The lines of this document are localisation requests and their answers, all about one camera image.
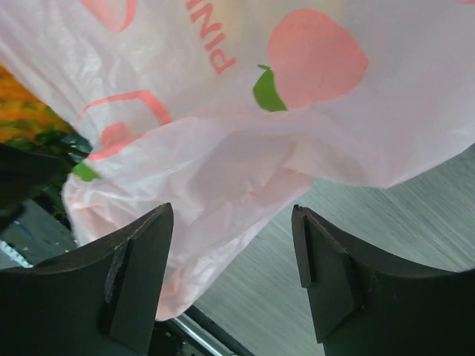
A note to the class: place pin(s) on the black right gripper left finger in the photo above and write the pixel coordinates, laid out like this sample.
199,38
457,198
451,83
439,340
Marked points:
99,299

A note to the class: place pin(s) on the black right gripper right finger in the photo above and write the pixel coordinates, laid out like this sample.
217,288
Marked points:
367,301

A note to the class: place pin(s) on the fake pineapple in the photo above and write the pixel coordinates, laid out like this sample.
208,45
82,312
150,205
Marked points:
31,125

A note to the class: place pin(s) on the pink plastic bag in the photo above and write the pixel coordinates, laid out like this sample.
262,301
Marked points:
228,110

